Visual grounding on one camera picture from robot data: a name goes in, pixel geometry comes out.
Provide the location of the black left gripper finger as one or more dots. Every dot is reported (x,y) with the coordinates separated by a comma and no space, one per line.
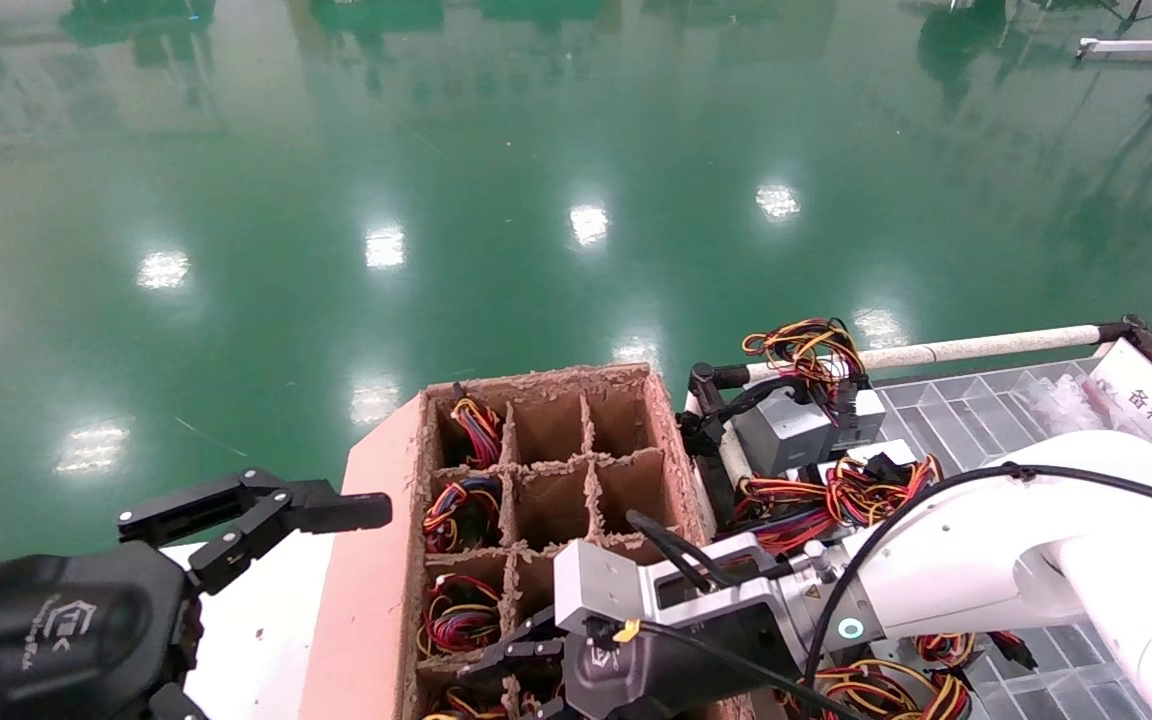
(336,510)

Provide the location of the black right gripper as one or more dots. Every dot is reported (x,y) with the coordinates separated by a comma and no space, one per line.
(676,670)

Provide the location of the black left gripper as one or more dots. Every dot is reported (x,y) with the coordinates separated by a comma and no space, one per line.
(56,630)

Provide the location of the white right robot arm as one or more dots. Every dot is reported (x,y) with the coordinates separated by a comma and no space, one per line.
(986,570)

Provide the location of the pink cardboard box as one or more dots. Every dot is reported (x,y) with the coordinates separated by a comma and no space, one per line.
(366,600)

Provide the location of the brown cardboard divider grid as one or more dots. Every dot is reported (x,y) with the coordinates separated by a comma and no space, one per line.
(556,500)

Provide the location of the short white padded rack tube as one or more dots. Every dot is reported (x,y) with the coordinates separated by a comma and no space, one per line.
(733,460)

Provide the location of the black rack tube joint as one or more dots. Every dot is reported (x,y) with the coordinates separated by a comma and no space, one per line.
(704,385)
(1126,330)

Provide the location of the dark grey power supply box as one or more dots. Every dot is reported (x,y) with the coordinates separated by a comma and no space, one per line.
(781,430)

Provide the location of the clear plastic compartment tray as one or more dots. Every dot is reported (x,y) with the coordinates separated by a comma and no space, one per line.
(976,420)

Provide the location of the long white padded rack tube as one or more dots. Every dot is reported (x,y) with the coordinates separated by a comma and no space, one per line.
(986,347)

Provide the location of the clear bag of small parts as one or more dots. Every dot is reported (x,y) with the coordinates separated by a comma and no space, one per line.
(1066,400)

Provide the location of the white floor stand base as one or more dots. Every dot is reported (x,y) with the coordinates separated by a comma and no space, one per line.
(1126,46)

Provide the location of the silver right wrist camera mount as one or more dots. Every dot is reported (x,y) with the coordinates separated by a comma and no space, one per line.
(596,580)

